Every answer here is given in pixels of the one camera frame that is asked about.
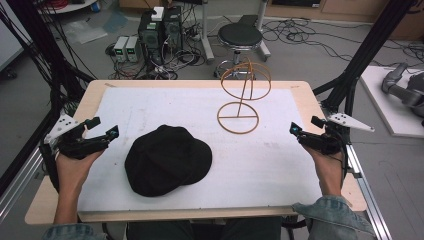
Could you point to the blue tape roll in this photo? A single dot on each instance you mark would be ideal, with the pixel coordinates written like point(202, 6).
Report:
point(95, 6)

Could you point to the white metal desk leg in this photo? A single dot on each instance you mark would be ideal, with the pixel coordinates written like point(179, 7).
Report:
point(207, 30)
point(263, 33)

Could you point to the white box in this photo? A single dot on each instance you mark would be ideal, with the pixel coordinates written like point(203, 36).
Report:
point(157, 14)

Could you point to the black round stool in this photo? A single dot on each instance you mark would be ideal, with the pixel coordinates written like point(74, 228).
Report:
point(240, 35)

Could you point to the round white table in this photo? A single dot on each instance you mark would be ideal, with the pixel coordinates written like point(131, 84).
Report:
point(73, 6)

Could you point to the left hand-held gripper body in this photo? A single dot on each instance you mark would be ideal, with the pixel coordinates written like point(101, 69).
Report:
point(76, 146)

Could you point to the black frame stand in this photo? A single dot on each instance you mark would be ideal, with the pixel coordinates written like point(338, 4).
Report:
point(366, 50)
point(43, 50)

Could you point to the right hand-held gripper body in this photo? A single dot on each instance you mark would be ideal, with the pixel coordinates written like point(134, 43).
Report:
point(321, 141)

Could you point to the person's legs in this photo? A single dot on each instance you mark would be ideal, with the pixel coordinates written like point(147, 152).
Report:
point(200, 231)

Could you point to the person's left hand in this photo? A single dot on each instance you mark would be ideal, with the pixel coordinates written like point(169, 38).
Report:
point(75, 168)

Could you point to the white table mat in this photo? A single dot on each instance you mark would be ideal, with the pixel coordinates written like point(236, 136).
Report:
point(206, 186)

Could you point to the white floor board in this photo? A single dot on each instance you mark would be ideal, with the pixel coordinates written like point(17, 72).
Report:
point(383, 106)

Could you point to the black computer tower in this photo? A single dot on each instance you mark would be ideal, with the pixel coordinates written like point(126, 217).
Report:
point(150, 38)
point(172, 28)

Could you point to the blue-grey sheet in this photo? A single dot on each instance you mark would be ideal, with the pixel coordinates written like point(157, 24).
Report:
point(115, 21)

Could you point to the black hat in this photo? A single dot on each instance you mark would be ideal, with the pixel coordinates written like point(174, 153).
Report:
point(166, 160)

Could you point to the person's right hand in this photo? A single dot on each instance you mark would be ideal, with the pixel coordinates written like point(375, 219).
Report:
point(328, 170)

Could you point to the grey power supply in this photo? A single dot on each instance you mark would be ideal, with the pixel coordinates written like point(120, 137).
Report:
point(120, 48)
point(132, 48)

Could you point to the clear plastic sheet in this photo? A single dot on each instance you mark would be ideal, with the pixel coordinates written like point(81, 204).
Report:
point(85, 31)

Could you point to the wooden cabinet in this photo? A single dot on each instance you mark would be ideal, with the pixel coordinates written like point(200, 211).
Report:
point(353, 10)

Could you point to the white panel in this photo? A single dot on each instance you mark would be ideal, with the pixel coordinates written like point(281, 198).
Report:
point(8, 36)

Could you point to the aluminium rail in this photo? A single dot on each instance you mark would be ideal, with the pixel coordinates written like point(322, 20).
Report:
point(20, 186)
point(368, 196)

